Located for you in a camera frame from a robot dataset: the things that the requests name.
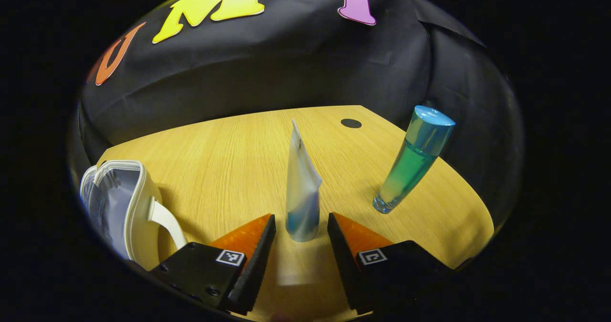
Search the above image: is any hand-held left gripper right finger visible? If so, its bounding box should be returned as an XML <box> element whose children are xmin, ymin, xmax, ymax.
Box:
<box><xmin>327</xmin><ymin>212</ymin><xmax>455</xmax><ymax>314</ymax></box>

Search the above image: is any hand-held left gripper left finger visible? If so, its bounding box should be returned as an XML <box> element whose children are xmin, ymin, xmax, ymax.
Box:
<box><xmin>150</xmin><ymin>213</ymin><xmax>277</xmax><ymax>316</ymax></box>

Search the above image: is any white and blue tube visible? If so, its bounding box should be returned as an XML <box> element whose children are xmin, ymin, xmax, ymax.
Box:
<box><xmin>285</xmin><ymin>119</ymin><xmax>323</xmax><ymax>243</ymax></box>

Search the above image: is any blue green glass bottle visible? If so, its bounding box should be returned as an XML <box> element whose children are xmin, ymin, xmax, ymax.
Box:
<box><xmin>372</xmin><ymin>105</ymin><xmax>456</xmax><ymax>214</ymax></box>

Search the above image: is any white suitcase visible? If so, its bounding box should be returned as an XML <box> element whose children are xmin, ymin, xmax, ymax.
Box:
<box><xmin>80</xmin><ymin>160</ymin><xmax>188</xmax><ymax>271</ymax></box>

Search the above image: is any black backdrop cloth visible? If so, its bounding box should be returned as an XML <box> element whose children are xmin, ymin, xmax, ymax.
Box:
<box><xmin>72</xmin><ymin>0</ymin><xmax>525</xmax><ymax>227</ymax></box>

